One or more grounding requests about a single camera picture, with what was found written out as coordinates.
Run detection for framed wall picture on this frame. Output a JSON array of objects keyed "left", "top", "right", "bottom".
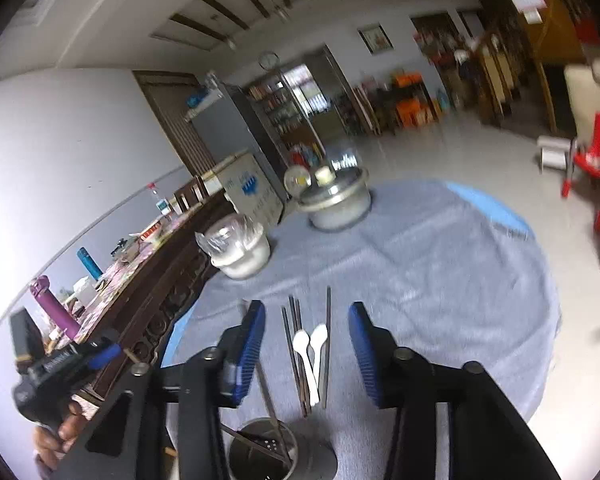
[{"left": 358, "top": 23, "right": 393, "bottom": 55}]

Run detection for aluminium pot with lid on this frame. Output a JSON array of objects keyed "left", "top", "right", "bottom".
[{"left": 298, "top": 166, "right": 372, "bottom": 232}]

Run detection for red and white bowl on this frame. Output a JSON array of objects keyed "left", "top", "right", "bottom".
[{"left": 129, "top": 220, "right": 163, "bottom": 246}]

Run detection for person's left hand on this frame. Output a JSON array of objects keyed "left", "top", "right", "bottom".
[{"left": 32, "top": 401, "right": 87, "bottom": 479}]

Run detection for grey refrigerator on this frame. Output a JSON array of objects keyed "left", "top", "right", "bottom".
[{"left": 185, "top": 82, "right": 289, "bottom": 203}]

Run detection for dark dining table background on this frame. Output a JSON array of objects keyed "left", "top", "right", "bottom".
[{"left": 358, "top": 72, "right": 440, "bottom": 134}]

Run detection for white bowl with plastic bag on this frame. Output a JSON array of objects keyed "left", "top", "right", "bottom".
[{"left": 195, "top": 214, "right": 271, "bottom": 280}]

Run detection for white chest freezer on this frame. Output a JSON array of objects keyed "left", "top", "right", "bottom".
[{"left": 201, "top": 151, "right": 284, "bottom": 230}]

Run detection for white plastic spoon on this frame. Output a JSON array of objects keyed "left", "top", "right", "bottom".
[
  {"left": 310, "top": 323, "right": 328, "bottom": 382},
  {"left": 292, "top": 330, "right": 320, "bottom": 408}
]

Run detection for red plastic child chair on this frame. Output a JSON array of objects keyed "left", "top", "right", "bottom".
[{"left": 560, "top": 113, "right": 600, "bottom": 233}]

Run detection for beige armchair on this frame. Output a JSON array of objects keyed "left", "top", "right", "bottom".
[{"left": 564, "top": 58, "right": 600, "bottom": 145}]

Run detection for white step stool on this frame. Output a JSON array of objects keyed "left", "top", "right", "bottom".
[{"left": 536, "top": 136, "right": 571, "bottom": 171}]

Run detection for small white electric fan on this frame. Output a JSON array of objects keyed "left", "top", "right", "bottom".
[{"left": 283, "top": 165, "right": 312, "bottom": 198}]

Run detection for clear plastic container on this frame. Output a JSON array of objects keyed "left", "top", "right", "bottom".
[{"left": 72, "top": 276, "right": 99, "bottom": 308}]

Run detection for black utensil holder cup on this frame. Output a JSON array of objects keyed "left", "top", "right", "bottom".
[{"left": 227, "top": 418, "right": 338, "bottom": 480}]

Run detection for purple thermos bottle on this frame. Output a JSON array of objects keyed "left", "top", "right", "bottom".
[{"left": 29, "top": 275, "right": 80, "bottom": 340}]

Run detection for round wall clock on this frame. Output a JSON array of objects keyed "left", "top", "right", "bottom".
[{"left": 258, "top": 51, "right": 279, "bottom": 72}]

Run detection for carved dark wooden sideboard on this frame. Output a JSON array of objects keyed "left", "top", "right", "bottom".
[{"left": 44, "top": 192, "right": 236, "bottom": 406}]

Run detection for clear plastic water bottle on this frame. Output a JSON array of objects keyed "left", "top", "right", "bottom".
[{"left": 147, "top": 183, "right": 173, "bottom": 219}]

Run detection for teal thermos bottle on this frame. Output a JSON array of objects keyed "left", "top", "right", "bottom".
[{"left": 76, "top": 247, "right": 102, "bottom": 281}]

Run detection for grey tablecloth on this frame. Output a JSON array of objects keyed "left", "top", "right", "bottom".
[{"left": 171, "top": 180, "right": 560, "bottom": 479}]

